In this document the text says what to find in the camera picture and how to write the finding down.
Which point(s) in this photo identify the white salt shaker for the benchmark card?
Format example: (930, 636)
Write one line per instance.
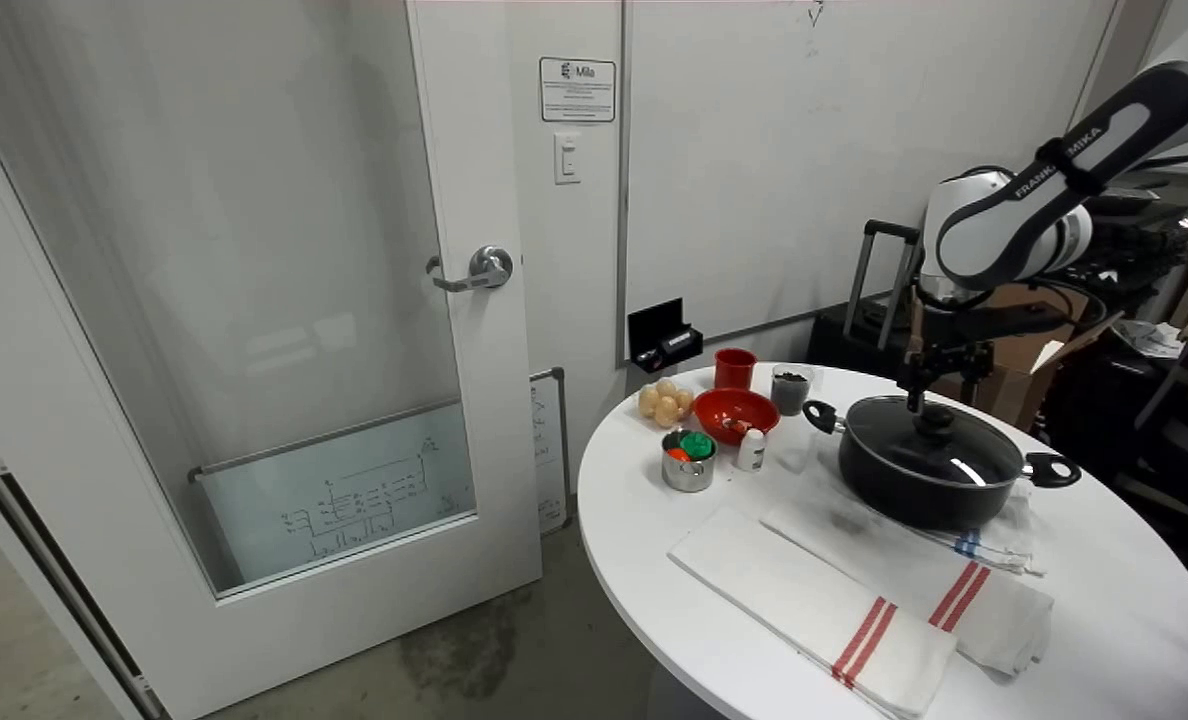
(751, 450)

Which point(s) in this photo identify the white door frosted glass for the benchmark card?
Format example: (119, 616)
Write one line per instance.
(472, 467)

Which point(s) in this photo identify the brown cardboard box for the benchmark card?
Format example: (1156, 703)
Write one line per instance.
(1024, 367)

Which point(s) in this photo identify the red bowl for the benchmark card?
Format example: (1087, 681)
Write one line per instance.
(734, 416)

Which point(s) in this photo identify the red mug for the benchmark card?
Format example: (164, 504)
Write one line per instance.
(734, 370)

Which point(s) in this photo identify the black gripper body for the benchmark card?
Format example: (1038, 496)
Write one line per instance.
(946, 340)

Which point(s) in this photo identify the white towel red stripes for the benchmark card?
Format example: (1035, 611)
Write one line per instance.
(1015, 625)
(795, 601)

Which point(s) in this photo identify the glass lid with black knob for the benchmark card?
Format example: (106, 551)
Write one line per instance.
(932, 425)

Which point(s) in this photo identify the beige round ball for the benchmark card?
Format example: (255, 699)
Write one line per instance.
(681, 399)
(652, 403)

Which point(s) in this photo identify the black cooking pot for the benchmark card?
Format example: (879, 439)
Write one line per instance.
(914, 493)

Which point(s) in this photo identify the white light switch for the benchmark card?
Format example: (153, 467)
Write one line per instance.
(564, 158)

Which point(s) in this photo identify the small green red object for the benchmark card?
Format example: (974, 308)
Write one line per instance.
(685, 469)

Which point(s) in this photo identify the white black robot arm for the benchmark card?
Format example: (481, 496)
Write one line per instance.
(1016, 224)

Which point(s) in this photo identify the open black case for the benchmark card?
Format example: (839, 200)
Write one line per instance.
(665, 351)

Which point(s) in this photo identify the clear measuring cup dark contents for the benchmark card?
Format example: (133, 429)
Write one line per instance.
(789, 393)

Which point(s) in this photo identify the white towel blue stripes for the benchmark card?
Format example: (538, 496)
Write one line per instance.
(996, 547)

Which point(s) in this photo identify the white wall sign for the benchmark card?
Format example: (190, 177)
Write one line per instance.
(579, 90)

